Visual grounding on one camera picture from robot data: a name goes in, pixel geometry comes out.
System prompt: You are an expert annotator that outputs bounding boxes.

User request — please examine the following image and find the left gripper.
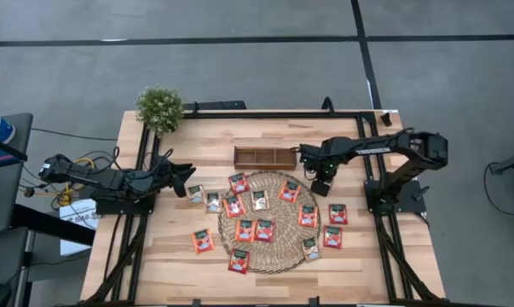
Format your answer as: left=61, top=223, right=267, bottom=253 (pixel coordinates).
left=152, top=159, right=197, bottom=198

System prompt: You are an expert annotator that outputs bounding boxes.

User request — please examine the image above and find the orange tea packet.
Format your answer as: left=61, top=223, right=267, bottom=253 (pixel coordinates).
left=191, top=229, right=216, bottom=255
left=234, top=218, right=257, bottom=243
left=278, top=179, right=303, bottom=204
left=297, top=204, right=319, bottom=229
left=222, top=194, right=246, bottom=219

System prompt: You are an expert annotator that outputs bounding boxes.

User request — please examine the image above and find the wooden three-compartment tray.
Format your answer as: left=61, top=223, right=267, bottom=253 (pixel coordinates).
left=233, top=146, right=298, bottom=171

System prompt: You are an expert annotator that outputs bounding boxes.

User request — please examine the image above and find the green potted plant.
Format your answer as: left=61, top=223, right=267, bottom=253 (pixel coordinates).
left=135, top=84, right=185, bottom=136

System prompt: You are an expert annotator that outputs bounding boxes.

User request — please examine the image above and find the black power strip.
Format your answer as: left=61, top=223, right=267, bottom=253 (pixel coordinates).
left=182, top=100, right=248, bottom=113

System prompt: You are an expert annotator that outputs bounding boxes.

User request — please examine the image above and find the round woven placemat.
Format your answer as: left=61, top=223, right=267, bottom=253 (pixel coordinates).
left=217, top=170, right=322, bottom=275

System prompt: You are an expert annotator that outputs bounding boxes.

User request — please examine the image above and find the white paper sheet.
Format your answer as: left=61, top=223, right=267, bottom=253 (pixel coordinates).
left=59, top=198, right=100, bottom=257

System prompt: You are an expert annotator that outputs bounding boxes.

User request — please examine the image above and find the black desk bar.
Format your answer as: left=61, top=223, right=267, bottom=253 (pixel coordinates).
left=11, top=203, right=96, bottom=247

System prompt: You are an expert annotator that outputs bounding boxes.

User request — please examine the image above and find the grey side desk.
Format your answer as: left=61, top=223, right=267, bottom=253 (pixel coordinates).
left=0, top=112, right=35, bottom=238
left=0, top=225, right=31, bottom=307

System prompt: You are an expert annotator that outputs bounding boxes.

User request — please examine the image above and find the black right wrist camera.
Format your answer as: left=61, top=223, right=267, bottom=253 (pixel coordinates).
left=310, top=178, right=333, bottom=199

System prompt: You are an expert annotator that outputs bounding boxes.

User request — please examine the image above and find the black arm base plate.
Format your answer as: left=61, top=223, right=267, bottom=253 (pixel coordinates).
left=364, top=178, right=428, bottom=215
left=95, top=182, right=158, bottom=216

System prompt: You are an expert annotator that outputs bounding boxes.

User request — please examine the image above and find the yellow cable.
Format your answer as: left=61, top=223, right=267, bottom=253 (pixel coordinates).
left=57, top=156, right=96, bottom=206

